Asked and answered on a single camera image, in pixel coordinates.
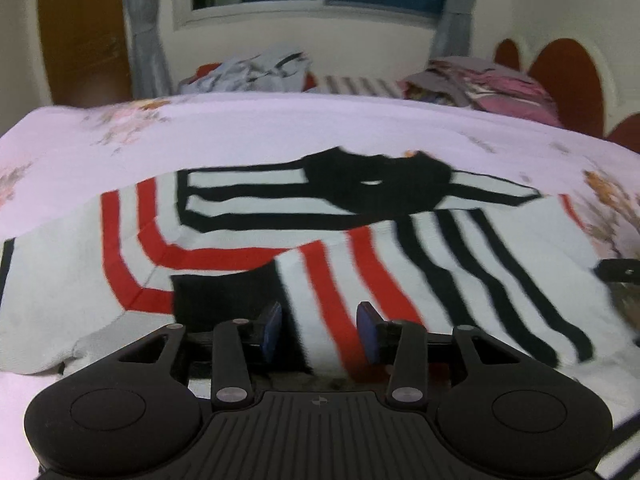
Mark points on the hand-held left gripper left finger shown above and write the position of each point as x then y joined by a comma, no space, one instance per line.
273,331

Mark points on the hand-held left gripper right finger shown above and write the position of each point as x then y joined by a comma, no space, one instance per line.
365,332

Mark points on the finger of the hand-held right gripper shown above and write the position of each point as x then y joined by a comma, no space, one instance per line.
620,271

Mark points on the red black striped white sweater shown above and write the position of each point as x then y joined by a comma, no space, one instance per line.
350,270

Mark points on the stack of folded pink clothes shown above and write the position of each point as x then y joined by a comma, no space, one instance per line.
500,87

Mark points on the pile of grey clothes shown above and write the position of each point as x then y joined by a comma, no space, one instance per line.
250,72

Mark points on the white and brown headboard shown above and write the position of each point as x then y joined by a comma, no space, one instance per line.
567,80

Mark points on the floral bed sheet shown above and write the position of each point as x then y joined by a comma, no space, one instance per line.
300,125

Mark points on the grey striped cloth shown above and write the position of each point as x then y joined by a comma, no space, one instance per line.
357,86

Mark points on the grey curtain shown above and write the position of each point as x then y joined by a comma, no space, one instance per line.
452,15
145,25

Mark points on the brown wooden door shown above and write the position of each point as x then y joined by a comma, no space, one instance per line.
80,30

